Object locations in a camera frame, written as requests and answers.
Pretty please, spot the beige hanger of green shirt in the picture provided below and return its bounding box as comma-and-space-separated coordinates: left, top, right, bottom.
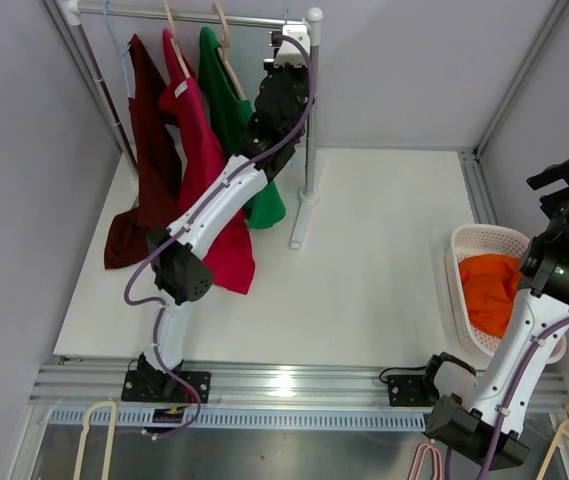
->
212, 1, 247, 101

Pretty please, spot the pink t-shirt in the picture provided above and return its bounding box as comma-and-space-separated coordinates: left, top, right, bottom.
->
159, 29, 255, 295

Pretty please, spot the green t-shirt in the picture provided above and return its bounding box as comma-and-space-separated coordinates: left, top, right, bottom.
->
198, 27, 287, 230

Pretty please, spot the beige hanger of pink shirt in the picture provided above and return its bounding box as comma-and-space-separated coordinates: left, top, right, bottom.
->
162, 0, 191, 79

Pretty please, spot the orange t-shirt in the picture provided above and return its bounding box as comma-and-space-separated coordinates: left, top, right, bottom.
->
458, 254, 522, 338

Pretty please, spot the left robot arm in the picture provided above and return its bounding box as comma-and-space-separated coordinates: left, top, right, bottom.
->
121, 60, 317, 402

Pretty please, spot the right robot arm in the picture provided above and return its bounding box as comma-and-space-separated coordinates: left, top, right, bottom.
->
379, 159, 569, 478

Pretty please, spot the maroon t-shirt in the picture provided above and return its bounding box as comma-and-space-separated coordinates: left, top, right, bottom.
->
103, 35, 182, 270

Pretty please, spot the blue hanger of maroon shirt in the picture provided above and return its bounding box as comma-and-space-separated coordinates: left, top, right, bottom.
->
102, 0, 134, 98

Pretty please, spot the pink hanger bottom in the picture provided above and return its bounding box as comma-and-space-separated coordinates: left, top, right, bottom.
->
407, 443, 444, 480

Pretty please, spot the beige hanger bottom left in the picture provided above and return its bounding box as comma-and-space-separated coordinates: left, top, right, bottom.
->
72, 399, 119, 480

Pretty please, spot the white laundry basket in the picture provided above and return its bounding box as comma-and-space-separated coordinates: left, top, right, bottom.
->
446, 225, 569, 381

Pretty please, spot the white metal clothes rack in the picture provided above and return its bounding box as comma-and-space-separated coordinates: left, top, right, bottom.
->
58, 1, 325, 250

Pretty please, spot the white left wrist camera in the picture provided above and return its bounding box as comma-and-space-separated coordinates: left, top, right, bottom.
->
271, 24, 310, 70

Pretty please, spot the slotted cable duct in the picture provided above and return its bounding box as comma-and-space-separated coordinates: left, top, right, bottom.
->
48, 407, 433, 432

